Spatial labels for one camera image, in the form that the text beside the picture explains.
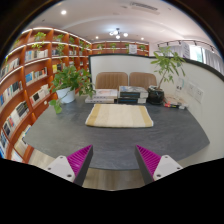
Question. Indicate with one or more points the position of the ceiling lamp cluster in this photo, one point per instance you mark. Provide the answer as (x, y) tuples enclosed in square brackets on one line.
[(117, 33)]

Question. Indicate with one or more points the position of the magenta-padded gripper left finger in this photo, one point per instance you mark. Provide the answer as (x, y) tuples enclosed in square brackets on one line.
[(58, 166)]

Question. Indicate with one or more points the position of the money tree in black pot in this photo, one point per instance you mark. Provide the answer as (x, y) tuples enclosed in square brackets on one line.
[(156, 95)]

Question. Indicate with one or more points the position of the brown leather chair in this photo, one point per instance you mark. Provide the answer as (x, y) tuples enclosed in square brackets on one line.
[(142, 80), (111, 80)]

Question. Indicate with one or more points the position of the clear acrylic sign stand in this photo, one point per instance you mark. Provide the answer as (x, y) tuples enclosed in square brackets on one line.
[(180, 87)]

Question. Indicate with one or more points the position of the cream yellow striped towel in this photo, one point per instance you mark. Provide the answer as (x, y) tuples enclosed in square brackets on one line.
[(118, 116)]

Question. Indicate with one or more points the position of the red black book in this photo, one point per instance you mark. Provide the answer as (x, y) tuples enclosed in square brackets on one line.
[(175, 106)]

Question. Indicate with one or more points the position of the beige book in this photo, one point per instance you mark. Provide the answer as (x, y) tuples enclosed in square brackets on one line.
[(173, 100)]

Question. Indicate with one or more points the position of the black track light rail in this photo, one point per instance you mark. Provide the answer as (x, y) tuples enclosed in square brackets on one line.
[(186, 41)]

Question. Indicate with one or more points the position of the pothos plant in white pot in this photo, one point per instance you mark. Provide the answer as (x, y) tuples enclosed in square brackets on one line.
[(68, 81)]

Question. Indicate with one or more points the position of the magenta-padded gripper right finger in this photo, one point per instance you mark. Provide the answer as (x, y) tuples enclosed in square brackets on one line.
[(168, 166)]

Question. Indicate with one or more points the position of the white wall socket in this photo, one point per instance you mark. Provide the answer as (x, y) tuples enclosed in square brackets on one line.
[(191, 89), (199, 95)]

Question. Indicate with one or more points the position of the thin white book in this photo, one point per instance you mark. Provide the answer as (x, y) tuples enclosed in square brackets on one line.
[(100, 100)]

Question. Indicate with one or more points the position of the white roll-up banner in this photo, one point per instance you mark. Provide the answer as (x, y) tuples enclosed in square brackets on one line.
[(185, 50)]

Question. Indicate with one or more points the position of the thick dark photo book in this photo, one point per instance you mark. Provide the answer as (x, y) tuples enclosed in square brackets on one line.
[(132, 91)]

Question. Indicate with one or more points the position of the dark blue book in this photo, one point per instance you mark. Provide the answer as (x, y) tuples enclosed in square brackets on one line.
[(131, 100)]

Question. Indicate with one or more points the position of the white poster on shelf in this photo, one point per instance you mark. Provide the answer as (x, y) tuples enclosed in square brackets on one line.
[(132, 49)]

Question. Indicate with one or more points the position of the recessed ceiling lights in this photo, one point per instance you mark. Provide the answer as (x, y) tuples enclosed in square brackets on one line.
[(63, 12)]

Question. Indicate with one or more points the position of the large white book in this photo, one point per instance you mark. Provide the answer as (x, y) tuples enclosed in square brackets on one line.
[(105, 92)]

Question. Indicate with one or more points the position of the orange bookshelf unit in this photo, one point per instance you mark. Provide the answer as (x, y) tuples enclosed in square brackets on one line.
[(33, 76)]

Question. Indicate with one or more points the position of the white window curtain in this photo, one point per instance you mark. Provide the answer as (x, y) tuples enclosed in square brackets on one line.
[(213, 60), (175, 50)]

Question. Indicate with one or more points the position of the ceiling air vent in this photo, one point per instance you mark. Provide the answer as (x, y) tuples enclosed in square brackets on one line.
[(144, 6)]

